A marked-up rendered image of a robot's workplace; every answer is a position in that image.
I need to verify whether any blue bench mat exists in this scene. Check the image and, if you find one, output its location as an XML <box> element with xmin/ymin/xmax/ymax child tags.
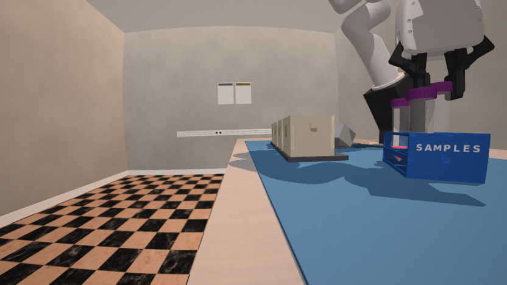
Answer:
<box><xmin>245</xmin><ymin>140</ymin><xmax>507</xmax><ymax>285</ymax></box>

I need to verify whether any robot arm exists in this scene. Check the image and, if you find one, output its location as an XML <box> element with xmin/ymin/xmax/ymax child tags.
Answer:
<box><xmin>328</xmin><ymin>0</ymin><xmax>405</xmax><ymax>90</ymax></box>

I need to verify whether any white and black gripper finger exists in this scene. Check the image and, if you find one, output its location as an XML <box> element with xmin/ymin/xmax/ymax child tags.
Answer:
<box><xmin>388</xmin><ymin>41</ymin><xmax>431</xmax><ymax>88</ymax></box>
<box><xmin>444</xmin><ymin>35</ymin><xmax>495</xmax><ymax>100</ymax></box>

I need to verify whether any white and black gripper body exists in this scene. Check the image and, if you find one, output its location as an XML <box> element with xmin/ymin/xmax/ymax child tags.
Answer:
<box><xmin>395</xmin><ymin>0</ymin><xmax>484</xmax><ymax>61</ymax></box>

